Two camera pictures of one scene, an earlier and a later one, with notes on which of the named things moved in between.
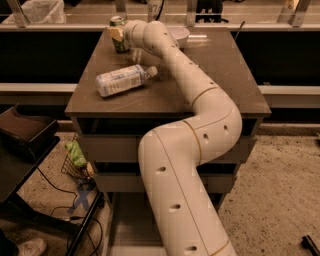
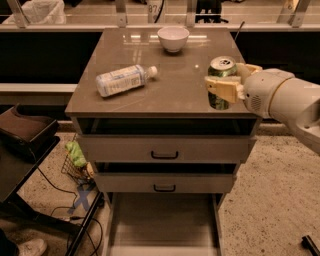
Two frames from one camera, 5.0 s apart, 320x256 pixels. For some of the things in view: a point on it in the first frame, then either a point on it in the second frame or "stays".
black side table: x=26 y=140 stays
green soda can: x=122 y=45 to x=220 y=66
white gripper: x=128 y=29 to x=261 y=91
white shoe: x=32 y=247 stays
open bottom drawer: x=134 y=228 stays
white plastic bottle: x=126 y=78 stays
